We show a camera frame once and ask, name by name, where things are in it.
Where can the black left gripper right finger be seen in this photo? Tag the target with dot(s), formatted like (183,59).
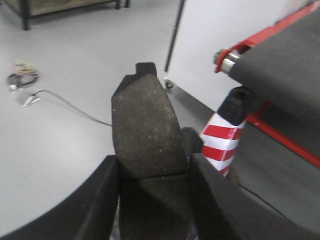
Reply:
(221,211)

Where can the grey brake pad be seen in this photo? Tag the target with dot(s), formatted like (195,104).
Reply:
(153,167)

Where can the red black machine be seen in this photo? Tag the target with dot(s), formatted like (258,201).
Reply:
(282,64)

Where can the rear red white traffic cone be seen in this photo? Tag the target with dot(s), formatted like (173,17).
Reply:
(222,133)

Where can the black pole stand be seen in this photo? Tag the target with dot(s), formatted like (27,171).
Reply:
(168,84)

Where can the wooden cabinet black frame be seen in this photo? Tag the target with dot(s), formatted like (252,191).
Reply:
(32,9)

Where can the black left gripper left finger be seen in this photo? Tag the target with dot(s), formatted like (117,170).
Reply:
(87,214)

